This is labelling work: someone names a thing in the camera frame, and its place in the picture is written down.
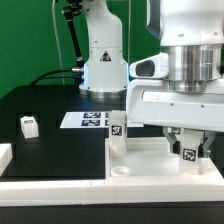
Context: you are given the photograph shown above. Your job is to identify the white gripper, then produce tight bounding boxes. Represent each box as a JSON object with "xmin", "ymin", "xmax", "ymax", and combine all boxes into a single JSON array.
[{"xmin": 126, "ymin": 79, "xmax": 224, "ymax": 158}]

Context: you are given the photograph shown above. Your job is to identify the black cable at base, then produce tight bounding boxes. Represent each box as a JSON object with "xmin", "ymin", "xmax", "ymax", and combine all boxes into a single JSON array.
[{"xmin": 29, "ymin": 67, "xmax": 84, "ymax": 87}]

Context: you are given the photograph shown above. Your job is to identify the grey hanging cable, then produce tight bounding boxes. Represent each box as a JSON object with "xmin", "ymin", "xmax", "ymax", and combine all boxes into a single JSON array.
[{"xmin": 51, "ymin": 0, "xmax": 66, "ymax": 86}]

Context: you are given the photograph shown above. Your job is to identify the white square table top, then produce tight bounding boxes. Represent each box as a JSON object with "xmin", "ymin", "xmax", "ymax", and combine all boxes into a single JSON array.
[{"xmin": 105, "ymin": 137, "xmax": 218, "ymax": 178}]

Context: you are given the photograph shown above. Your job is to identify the white fiducial marker sheet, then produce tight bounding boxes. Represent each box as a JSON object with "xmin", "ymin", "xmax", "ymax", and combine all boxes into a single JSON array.
[{"xmin": 60, "ymin": 111, "xmax": 142, "ymax": 129}]

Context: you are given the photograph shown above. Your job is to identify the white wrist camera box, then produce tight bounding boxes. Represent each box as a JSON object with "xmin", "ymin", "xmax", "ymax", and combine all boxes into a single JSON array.
[{"xmin": 129, "ymin": 53, "xmax": 169, "ymax": 79}]

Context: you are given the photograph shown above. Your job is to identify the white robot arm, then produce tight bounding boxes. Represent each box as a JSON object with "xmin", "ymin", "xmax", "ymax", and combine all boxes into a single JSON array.
[{"xmin": 126, "ymin": 0, "xmax": 224, "ymax": 157}]

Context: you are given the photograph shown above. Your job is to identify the white U-shaped obstacle fence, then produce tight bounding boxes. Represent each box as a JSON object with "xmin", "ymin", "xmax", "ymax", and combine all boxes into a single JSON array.
[{"xmin": 0, "ymin": 139, "xmax": 224, "ymax": 208}]

